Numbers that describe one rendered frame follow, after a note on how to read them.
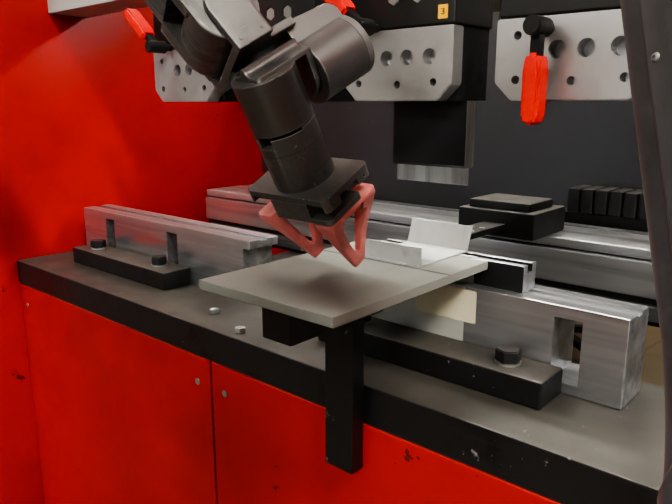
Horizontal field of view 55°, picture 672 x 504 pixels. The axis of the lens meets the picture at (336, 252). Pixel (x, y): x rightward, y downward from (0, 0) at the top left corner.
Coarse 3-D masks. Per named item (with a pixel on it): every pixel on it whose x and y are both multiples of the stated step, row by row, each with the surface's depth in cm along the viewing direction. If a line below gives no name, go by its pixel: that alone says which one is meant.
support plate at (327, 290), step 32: (320, 256) 74; (224, 288) 62; (256, 288) 62; (288, 288) 62; (320, 288) 62; (352, 288) 62; (384, 288) 62; (416, 288) 62; (320, 320) 54; (352, 320) 55
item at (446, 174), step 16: (400, 112) 78; (416, 112) 76; (432, 112) 75; (448, 112) 73; (464, 112) 72; (400, 128) 78; (416, 128) 77; (432, 128) 75; (448, 128) 74; (464, 128) 72; (400, 144) 78; (416, 144) 77; (432, 144) 76; (448, 144) 74; (464, 144) 73; (400, 160) 79; (416, 160) 77; (432, 160) 76; (448, 160) 74; (464, 160) 73; (400, 176) 80; (416, 176) 79; (432, 176) 77; (448, 176) 76; (464, 176) 74
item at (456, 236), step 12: (420, 228) 81; (432, 228) 80; (444, 228) 79; (456, 228) 78; (468, 228) 77; (408, 240) 82; (420, 240) 81; (432, 240) 80; (444, 240) 79; (456, 240) 78; (468, 240) 77
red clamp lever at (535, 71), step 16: (528, 16) 58; (528, 32) 58; (544, 32) 59; (528, 64) 59; (544, 64) 59; (528, 80) 59; (544, 80) 60; (528, 96) 60; (544, 96) 60; (528, 112) 60; (544, 112) 61
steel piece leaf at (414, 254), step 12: (372, 240) 73; (372, 252) 73; (384, 252) 72; (396, 252) 71; (408, 252) 70; (420, 252) 69; (432, 252) 76; (444, 252) 76; (456, 252) 76; (408, 264) 70; (420, 264) 69
